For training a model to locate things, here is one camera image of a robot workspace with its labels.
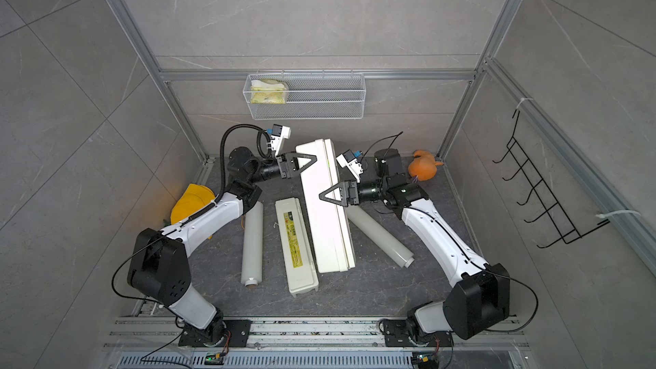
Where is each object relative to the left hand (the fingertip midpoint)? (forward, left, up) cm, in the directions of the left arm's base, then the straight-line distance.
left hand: (319, 159), depth 67 cm
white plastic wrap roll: (-8, +25, -34) cm, 43 cm away
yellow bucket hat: (+17, +55, -39) cm, 70 cm away
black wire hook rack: (-21, -58, -5) cm, 62 cm away
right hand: (-8, -2, -7) cm, 11 cm away
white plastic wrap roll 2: (-10, -24, -36) cm, 44 cm away
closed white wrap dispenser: (-11, +9, -29) cm, 33 cm away
